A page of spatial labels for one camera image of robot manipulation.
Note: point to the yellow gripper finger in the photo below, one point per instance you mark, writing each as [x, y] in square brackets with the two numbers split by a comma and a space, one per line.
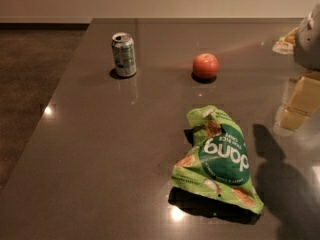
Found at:
[300, 100]

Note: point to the green rice chip bag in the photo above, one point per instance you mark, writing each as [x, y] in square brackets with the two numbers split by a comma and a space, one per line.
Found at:
[217, 166]

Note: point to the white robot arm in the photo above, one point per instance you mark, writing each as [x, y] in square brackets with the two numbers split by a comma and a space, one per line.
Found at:
[307, 45]

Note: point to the yellow white snack packet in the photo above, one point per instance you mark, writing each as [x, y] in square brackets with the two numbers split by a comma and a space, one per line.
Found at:
[285, 45]

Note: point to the red apple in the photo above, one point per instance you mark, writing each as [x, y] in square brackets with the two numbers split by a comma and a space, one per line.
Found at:
[205, 66]

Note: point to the silver green soda can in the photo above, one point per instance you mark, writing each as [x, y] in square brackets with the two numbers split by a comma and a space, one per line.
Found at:
[124, 54]

